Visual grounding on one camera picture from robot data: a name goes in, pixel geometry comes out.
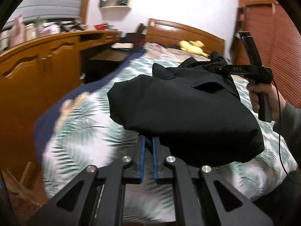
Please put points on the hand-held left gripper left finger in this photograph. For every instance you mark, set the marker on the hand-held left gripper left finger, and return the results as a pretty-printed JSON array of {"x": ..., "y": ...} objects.
[{"x": 142, "y": 162}]

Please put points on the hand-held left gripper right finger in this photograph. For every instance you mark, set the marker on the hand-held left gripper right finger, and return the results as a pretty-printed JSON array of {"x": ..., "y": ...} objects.
[{"x": 155, "y": 162}]

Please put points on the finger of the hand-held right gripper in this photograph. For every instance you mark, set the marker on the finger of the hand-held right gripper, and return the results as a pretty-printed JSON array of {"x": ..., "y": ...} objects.
[{"x": 219, "y": 69}]

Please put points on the black buttoned coat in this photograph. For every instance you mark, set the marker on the black buttoned coat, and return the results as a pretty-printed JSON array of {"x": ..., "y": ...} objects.
[{"x": 188, "y": 113}]

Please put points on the person's right forearm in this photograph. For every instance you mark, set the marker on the person's right forearm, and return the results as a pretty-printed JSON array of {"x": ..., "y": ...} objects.
[{"x": 290, "y": 120}]

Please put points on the person's right hand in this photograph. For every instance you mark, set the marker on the person's right hand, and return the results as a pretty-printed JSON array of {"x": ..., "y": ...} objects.
[{"x": 276, "y": 101}]

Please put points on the yellow plush toy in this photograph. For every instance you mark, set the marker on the yellow plush toy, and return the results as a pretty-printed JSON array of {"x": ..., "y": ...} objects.
[{"x": 190, "y": 47}]

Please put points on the wooden louvered wardrobe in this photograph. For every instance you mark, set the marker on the wooden louvered wardrobe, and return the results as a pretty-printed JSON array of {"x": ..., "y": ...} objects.
[{"x": 282, "y": 40}]

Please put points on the wooden bed headboard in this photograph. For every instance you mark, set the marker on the wooden bed headboard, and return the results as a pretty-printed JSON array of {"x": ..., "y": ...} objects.
[{"x": 176, "y": 30}]

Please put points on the dark wooden chair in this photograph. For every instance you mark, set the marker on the dark wooden chair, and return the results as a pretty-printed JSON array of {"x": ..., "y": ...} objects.
[{"x": 137, "y": 37}]

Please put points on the person's dark clothing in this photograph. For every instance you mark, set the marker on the person's dark clothing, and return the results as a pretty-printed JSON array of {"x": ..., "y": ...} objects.
[{"x": 279, "y": 188}]

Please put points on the red basket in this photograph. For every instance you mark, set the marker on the red basket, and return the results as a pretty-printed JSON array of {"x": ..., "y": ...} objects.
[{"x": 101, "y": 27}]

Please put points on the wooden cabinet desk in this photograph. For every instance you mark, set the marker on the wooden cabinet desk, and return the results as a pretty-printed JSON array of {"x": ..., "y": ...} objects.
[{"x": 35, "y": 75}]

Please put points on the black hand-held device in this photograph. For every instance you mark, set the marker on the black hand-held device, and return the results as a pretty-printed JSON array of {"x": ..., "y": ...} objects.
[
  {"x": 78, "y": 25},
  {"x": 64, "y": 26}
]

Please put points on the grey window roller blind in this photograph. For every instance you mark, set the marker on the grey window roller blind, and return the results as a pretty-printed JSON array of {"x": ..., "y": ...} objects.
[{"x": 51, "y": 2}]

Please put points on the pink plush item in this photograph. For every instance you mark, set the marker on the pink plush item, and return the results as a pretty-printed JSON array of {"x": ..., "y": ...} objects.
[{"x": 16, "y": 31}]

